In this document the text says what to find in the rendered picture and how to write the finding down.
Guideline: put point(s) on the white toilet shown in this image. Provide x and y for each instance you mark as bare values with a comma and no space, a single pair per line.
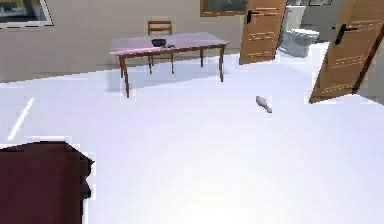
300,38

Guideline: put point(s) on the brown wooden door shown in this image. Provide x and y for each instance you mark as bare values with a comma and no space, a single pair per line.
263,31
350,53

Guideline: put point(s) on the black bowl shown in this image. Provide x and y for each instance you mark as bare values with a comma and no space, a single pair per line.
158,42

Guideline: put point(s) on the brown wooden chair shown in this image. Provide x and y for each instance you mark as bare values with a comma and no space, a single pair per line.
160,27

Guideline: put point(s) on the brown wooden table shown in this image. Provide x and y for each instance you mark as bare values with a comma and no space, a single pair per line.
186,41

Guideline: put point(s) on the white framed window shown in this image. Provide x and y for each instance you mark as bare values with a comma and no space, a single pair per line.
23,11

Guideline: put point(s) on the grey bat shaped object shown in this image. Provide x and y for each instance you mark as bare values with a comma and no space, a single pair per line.
262,102

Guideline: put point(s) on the dark red cabinet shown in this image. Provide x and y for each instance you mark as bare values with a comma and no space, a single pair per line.
40,183

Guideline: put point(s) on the small black flat object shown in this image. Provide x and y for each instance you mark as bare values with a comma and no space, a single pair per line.
170,46

